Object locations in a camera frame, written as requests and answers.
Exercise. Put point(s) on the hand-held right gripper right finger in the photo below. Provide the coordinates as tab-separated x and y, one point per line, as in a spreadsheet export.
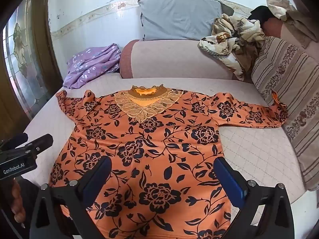
229	181

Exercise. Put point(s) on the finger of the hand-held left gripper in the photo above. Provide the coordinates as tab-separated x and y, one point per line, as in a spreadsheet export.
17	139
41	143

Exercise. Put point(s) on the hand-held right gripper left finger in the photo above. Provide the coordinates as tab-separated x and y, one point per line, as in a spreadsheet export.
98	179

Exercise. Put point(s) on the orange floral shirt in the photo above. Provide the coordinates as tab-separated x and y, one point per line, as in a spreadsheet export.
154	149

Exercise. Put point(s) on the person's left hand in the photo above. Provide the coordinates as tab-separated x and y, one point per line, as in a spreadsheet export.
18	204

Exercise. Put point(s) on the purple floral cloth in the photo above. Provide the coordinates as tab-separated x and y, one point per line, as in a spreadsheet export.
92	66

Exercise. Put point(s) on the wooden stained glass door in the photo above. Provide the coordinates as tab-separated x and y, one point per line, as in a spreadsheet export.
41	42

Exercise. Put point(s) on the striped floral cushion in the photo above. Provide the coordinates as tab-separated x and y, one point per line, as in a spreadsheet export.
286	84

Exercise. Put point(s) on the beige floral blanket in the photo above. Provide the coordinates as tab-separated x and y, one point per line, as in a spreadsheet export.
234	39

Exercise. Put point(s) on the grey pillow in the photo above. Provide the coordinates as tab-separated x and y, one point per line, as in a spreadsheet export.
179	20

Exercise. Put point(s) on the black cloth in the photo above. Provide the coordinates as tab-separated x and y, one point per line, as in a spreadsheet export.
260	13

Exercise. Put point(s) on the beige crumpled cloth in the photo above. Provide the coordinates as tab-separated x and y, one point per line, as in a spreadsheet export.
294	17

